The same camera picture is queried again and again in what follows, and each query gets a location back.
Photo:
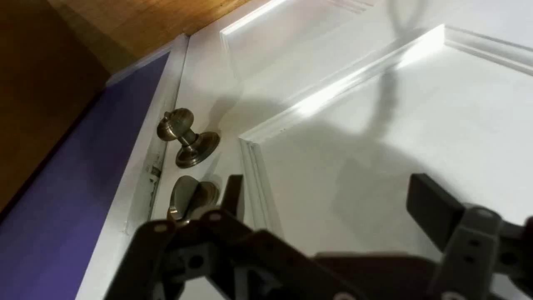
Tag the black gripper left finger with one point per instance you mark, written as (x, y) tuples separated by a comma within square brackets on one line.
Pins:
[(221, 261)]

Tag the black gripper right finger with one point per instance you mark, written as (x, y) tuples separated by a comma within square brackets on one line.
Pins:
[(471, 244)]

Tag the white panel door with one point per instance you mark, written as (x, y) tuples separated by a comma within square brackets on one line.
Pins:
[(443, 139)]

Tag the brass door knob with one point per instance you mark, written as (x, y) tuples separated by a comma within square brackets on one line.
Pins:
[(191, 148)]

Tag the white door frame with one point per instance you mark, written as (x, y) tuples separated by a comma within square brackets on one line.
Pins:
[(125, 223)]

